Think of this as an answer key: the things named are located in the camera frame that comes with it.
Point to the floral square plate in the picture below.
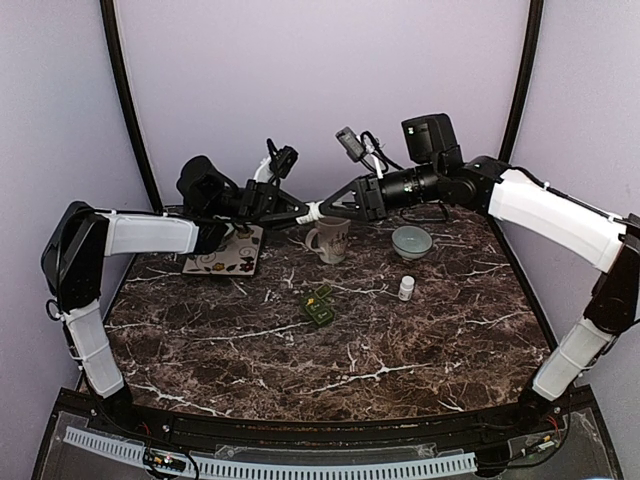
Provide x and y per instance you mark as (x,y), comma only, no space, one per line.
(237,255)

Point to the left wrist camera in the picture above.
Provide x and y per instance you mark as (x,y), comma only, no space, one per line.
(277,165)

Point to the white pill bottle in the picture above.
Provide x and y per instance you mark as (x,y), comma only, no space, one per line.
(406,288)
(312,214)

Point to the left black frame post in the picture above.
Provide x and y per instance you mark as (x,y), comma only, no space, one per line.
(126,101)

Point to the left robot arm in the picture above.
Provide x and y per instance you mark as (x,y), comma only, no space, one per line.
(72,261)

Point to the green weekly pill organizer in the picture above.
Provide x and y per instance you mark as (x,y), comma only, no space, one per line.
(316,305)

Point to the right black frame post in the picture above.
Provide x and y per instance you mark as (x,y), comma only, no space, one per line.
(523,79)

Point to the black front rail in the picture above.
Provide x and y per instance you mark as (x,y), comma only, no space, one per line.
(205,433)

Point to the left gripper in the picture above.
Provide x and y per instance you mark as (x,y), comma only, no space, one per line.
(264,198)

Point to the white slotted cable duct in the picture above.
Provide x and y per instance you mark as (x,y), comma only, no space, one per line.
(251,463)

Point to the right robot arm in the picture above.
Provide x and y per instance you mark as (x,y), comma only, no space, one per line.
(488,186)

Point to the cream ceramic mug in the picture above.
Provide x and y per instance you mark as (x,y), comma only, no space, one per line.
(329,239)

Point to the black frame post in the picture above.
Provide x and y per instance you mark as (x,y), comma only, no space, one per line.
(126,101)
(523,79)

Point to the teal bowl right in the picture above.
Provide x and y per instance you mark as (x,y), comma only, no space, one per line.
(411,242)

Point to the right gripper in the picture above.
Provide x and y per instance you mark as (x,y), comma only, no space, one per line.
(369,199)

